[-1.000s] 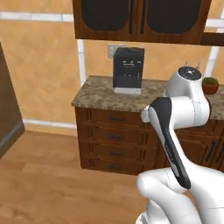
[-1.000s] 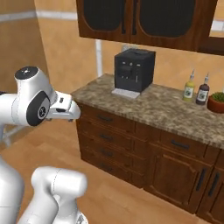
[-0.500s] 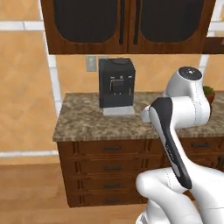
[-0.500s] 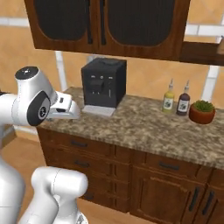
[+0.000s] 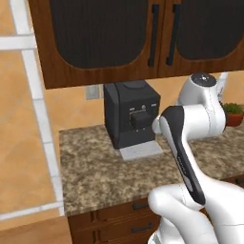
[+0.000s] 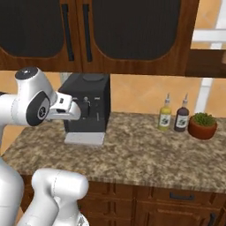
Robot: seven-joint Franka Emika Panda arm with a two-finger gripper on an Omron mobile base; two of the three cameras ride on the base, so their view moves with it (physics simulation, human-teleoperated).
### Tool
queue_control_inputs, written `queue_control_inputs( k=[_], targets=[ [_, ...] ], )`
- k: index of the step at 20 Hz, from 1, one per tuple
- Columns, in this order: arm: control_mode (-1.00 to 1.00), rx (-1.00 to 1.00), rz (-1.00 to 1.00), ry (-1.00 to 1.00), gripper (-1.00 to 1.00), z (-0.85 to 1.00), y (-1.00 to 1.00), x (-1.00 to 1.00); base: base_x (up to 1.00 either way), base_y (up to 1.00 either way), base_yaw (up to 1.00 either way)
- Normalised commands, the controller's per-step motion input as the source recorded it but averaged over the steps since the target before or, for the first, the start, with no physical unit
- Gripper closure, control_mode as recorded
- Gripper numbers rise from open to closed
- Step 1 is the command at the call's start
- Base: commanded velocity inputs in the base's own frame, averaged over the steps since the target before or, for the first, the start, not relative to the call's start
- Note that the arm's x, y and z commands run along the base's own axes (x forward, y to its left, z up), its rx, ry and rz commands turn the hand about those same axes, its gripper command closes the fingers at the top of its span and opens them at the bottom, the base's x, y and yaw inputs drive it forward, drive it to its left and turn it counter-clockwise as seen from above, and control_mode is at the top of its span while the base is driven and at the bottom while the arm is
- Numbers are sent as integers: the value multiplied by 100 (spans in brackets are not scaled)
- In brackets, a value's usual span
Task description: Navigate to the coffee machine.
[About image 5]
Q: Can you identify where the brown drawer front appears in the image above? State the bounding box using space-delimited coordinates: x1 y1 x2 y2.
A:
221 173 244 193
94 214 162 244
94 196 155 223

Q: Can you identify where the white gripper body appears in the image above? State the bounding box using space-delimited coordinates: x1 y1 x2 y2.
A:
216 71 230 102

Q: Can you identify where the green plant in terracotta pot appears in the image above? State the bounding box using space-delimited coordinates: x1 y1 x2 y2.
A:
221 102 244 128

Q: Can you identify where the grey wall socket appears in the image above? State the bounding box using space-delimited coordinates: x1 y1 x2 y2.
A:
85 84 105 101

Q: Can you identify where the brown wall cupboard door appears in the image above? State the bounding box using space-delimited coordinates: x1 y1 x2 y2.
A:
28 0 162 91
157 0 244 79

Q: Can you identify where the black cupboard door handle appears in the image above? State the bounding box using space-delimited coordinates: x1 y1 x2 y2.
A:
165 3 182 67
147 3 161 68

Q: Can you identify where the black coffee machine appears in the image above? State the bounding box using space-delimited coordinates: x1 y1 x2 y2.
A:
103 79 165 162

